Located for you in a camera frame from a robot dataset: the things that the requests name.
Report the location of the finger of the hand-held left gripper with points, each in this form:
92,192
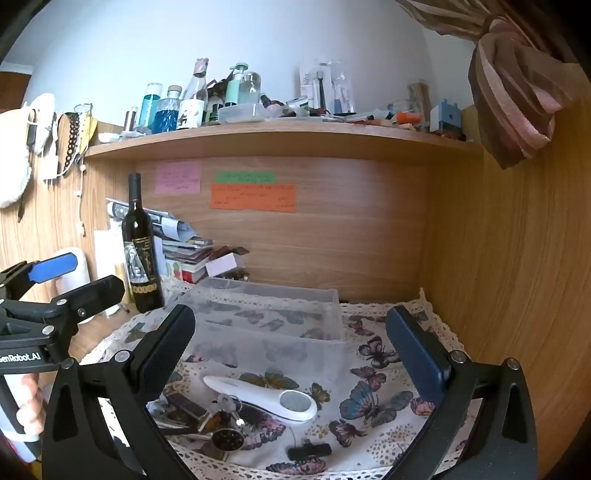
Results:
51,268
97,293

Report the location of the teal pump bottle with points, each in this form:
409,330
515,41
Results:
234,90

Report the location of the small white box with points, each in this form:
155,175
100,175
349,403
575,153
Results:
225,264

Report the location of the white charger plug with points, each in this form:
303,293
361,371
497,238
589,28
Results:
51,168

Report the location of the dark wine bottle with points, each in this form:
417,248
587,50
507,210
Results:
141,240

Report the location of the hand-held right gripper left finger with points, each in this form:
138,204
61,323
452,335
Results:
168,334

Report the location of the dark rectangular case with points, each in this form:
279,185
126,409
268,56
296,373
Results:
183,406

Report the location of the small clear lidded box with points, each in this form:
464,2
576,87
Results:
242,113

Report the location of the white plush item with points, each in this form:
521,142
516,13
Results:
18,147

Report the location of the green paper note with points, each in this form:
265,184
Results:
245,178

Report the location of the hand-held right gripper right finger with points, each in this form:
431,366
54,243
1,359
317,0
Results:
415,353

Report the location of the silver key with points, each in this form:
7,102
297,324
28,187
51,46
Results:
225,400

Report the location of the stack of books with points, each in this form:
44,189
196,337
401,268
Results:
194,263

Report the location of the small black adapter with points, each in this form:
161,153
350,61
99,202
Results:
309,451

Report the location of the clear bottle white label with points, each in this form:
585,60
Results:
194,108

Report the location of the pink paper note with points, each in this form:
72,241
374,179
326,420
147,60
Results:
178,178

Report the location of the white handheld foot file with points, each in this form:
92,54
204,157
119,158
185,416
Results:
258,392

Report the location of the tall blue liquid bottle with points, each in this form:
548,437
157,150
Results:
150,107

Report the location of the brown striped curtain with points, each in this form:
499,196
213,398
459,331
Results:
508,92

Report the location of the round black metal disc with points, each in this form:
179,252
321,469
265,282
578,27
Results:
227,438

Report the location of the clear plastic organizer box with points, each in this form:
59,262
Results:
272,342

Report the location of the person's left hand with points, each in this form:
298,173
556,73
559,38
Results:
31,406

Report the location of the toothbrush blister pack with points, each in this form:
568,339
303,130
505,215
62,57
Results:
325,87

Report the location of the wooden shelf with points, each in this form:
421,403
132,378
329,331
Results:
277,134

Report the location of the white rounded container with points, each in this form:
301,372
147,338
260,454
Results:
76,281

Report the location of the orange paper note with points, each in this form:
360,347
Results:
253,198

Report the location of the faceted blue liquid bottle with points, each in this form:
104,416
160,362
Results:
168,115

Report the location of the clear round bottle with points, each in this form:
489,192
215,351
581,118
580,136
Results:
251,87

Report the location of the blue and white box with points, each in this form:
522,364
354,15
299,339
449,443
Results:
445,117

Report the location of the butterfly print tablecloth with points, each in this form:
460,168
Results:
369,408

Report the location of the glass jar brown contents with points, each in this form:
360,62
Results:
420,99

